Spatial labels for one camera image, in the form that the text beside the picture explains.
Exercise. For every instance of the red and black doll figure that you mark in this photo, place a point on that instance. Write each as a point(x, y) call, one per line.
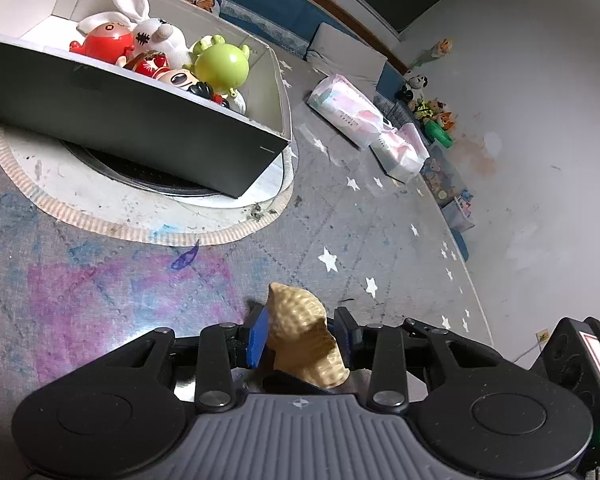
point(155, 65)

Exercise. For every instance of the small clear storage bin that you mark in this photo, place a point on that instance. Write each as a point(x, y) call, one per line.
point(461, 212)

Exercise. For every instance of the blue sofa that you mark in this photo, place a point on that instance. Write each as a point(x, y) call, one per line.
point(280, 2)

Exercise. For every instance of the red round toy figure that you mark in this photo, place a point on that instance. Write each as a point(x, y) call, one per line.
point(105, 42)

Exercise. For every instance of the grey star-print tablecloth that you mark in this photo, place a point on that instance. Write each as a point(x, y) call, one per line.
point(380, 220)

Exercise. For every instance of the grey cardboard box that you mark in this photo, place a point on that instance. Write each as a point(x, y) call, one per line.
point(130, 125)

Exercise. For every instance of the pastel flower bouquet toy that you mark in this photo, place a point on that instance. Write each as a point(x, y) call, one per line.
point(436, 50)

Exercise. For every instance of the pile of small plush toys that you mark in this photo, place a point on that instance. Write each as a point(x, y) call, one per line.
point(437, 117)

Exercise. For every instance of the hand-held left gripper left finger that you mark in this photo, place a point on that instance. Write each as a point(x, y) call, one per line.
point(258, 336)

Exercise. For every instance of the pink pastel tissue pack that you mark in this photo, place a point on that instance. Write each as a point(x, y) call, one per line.
point(347, 110)
point(400, 152)

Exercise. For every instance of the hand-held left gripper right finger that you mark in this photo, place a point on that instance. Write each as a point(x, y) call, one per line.
point(349, 342)

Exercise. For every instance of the large clear storage bin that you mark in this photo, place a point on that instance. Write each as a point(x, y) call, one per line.
point(445, 175)

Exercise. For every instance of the beige knitted plush toy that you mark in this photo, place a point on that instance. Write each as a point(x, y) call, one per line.
point(300, 325)

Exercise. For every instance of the beige cushion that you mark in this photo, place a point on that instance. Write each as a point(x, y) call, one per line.
point(345, 52)

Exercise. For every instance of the white round mat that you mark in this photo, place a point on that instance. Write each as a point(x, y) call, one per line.
point(80, 201)

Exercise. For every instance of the panda plush toy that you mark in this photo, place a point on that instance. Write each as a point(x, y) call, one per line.
point(414, 89)

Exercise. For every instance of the white plush rabbit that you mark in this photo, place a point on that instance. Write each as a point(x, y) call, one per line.
point(156, 35)

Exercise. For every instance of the green round toy figure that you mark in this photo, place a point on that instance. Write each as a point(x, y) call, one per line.
point(222, 66)

